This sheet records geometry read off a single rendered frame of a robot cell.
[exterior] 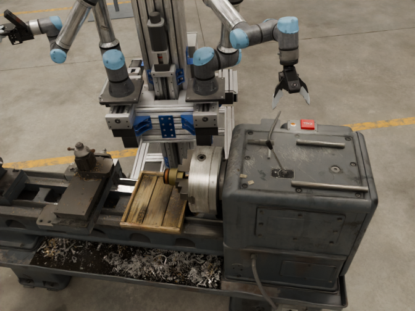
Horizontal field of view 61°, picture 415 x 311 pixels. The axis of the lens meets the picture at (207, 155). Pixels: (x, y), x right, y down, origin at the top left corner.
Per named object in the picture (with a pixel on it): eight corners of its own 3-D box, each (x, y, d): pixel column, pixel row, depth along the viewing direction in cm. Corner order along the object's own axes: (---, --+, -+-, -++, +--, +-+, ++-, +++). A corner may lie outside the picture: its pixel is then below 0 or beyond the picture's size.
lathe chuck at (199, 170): (219, 174, 187) (216, 132, 164) (210, 226, 167) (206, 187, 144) (202, 173, 189) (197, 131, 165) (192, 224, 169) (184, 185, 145)
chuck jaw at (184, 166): (202, 171, 169) (204, 147, 168) (201, 173, 164) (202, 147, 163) (180, 170, 170) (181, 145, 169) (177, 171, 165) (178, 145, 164)
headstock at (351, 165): (344, 180, 189) (363, 124, 161) (357, 261, 155) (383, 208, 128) (233, 171, 197) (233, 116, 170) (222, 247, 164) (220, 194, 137)
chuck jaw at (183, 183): (199, 178, 162) (194, 195, 153) (200, 187, 165) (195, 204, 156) (176, 176, 164) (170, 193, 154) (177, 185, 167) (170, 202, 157)
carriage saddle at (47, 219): (121, 166, 206) (120, 158, 202) (91, 234, 173) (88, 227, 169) (74, 161, 210) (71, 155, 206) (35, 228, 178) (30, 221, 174)
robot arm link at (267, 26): (250, 21, 142) (264, 25, 133) (275, 15, 145) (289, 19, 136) (252, 41, 146) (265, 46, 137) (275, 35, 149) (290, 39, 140)
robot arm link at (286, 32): (289, 14, 135) (302, 17, 128) (290, 43, 140) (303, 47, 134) (272, 18, 133) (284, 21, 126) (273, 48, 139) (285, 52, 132)
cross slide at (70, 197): (116, 158, 202) (114, 153, 198) (86, 221, 172) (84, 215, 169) (89, 157, 204) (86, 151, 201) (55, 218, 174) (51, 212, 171)
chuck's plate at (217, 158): (226, 174, 187) (224, 132, 163) (218, 227, 167) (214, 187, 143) (219, 174, 187) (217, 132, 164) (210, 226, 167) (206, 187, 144)
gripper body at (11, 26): (10, 45, 182) (35, 41, 185) (3, 31, 175) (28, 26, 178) (10, 37, 187) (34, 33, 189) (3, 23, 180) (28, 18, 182)
